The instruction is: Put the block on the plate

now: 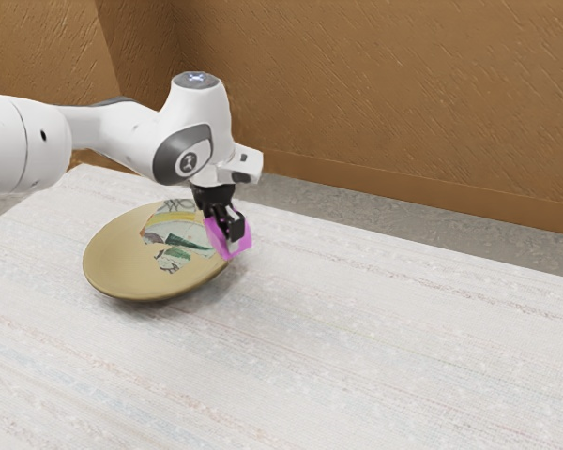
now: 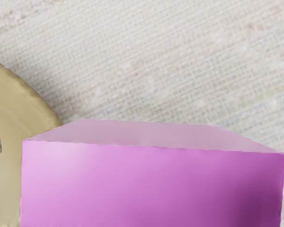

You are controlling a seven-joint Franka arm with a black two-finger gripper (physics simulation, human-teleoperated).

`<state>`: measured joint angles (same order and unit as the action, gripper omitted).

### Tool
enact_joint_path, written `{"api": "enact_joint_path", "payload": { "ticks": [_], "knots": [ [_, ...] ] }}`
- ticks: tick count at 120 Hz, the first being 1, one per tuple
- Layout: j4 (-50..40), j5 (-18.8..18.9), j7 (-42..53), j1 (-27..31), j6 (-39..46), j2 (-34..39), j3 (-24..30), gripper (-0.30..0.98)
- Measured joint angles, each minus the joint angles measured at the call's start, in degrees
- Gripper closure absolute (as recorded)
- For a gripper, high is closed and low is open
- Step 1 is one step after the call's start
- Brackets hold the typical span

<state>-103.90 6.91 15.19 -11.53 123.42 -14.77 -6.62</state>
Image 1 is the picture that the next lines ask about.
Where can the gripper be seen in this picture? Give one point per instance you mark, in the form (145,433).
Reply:
(213,194)

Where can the magenta block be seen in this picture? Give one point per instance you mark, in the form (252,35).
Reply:
(221,239)

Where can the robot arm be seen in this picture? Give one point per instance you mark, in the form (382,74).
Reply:
(122,136)

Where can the tan plate with printed picture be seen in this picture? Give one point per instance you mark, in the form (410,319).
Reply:
(145,262)

